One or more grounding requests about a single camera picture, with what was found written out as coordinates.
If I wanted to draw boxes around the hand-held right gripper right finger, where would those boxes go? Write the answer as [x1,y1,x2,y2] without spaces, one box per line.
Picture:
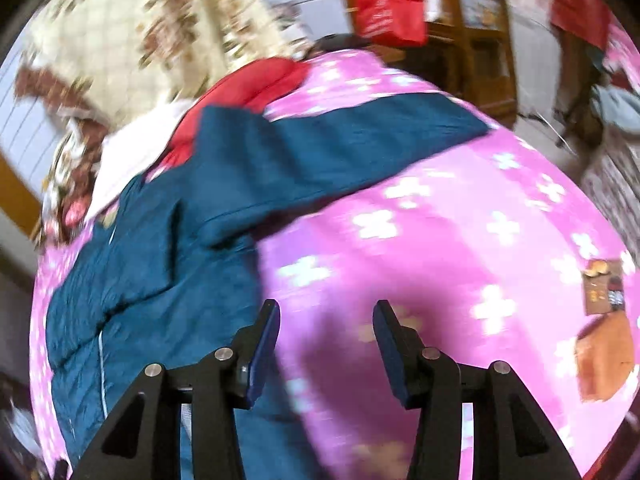
[372,300,583,480]

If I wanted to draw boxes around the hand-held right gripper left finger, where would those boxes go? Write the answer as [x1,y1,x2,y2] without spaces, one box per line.
[72,299,281,480]

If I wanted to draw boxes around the teal quilted jacket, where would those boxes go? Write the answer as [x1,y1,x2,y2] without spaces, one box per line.
[45,92,493,480]

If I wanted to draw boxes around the pink floral bedsheet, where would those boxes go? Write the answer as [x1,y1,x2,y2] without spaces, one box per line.
[27,50,640,480]

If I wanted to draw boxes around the orange cloth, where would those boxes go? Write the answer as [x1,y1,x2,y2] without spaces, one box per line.
[575,312,638,403]

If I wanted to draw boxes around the brown cardboard packet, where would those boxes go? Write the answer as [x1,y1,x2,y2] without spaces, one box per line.
[582,259,626,317]

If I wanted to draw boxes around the white pillow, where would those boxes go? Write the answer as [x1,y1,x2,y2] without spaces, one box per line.
[92,100,193,221]

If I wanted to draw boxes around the brown floral bedding bundle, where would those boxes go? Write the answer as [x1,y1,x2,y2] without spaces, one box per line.
[42,115,111,246]

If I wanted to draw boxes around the red frilled pillow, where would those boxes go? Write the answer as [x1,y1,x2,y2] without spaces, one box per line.
[160,57,308,168]

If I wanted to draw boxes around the brown patterned cloth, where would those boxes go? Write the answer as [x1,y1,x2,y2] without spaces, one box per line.
[582,125,640,261]

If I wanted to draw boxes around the wooden cabinet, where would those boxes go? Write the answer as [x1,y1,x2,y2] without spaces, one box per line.
[332,0,518,128]

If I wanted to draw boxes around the light blue cloth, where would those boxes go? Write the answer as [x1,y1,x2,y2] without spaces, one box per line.
[592,82,640,133]

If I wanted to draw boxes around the red shopping bag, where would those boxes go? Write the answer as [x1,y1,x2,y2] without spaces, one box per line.
[354,0,431,46]

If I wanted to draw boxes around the cream floral blanket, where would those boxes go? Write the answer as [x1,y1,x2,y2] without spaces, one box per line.
[15,0,301,131]

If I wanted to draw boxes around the red hanging cloth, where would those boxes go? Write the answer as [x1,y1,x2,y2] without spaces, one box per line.
[550,0,613,51]

